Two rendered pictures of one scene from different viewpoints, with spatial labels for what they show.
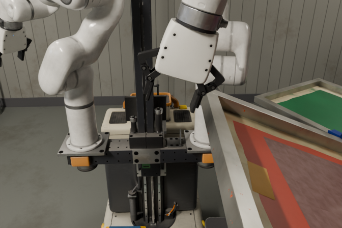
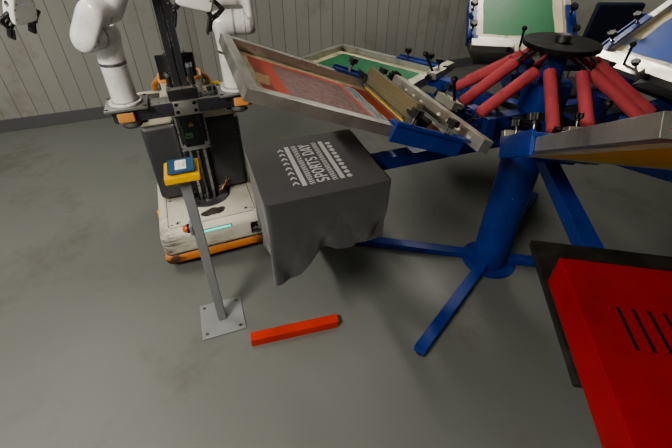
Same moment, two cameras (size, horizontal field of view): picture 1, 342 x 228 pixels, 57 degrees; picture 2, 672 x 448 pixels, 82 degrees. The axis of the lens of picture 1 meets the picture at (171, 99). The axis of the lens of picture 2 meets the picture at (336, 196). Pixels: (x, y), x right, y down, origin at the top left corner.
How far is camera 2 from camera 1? 73 cm
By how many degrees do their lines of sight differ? 20
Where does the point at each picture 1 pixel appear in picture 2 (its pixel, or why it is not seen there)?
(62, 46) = (90, 3)
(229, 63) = (238, 14)
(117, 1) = not seen: outside the picture
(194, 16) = not seen: outside the picture
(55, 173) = (86, 190)
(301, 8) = not seen: outside the picture
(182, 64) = not seen: outside the picture
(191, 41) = not seen: outside the picture
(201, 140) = (230, 87)
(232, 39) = not seen: outside the picture
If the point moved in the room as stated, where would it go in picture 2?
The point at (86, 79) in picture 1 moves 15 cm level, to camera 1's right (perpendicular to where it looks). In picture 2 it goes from (115, 38) to (159, 35)
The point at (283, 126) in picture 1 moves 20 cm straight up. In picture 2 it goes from (287, 60) to (283, 6)
